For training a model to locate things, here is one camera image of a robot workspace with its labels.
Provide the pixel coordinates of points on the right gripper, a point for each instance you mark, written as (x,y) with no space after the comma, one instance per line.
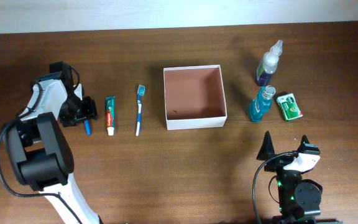
(267,150)

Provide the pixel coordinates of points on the blue white toothbrush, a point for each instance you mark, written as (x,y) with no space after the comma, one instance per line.
(140,93)

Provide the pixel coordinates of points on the green soap packet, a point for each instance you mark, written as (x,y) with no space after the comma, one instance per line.
(289,107)

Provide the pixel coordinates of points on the blue mouthwash bottle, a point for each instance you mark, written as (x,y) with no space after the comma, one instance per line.
(262,103)

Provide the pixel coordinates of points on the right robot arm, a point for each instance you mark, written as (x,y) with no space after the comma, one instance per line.
(298,198)

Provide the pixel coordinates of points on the green toothpaste tube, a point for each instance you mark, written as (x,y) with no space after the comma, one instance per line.
(110,121)

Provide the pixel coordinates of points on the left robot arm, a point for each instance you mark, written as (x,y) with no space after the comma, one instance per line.
(38,151)

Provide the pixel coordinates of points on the white cardboard box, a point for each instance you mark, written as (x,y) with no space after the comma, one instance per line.
(194,97)

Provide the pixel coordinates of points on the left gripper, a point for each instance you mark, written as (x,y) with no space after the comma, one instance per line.
(91,110)

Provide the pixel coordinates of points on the blue disposable razor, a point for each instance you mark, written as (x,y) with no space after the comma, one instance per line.
(87,127)

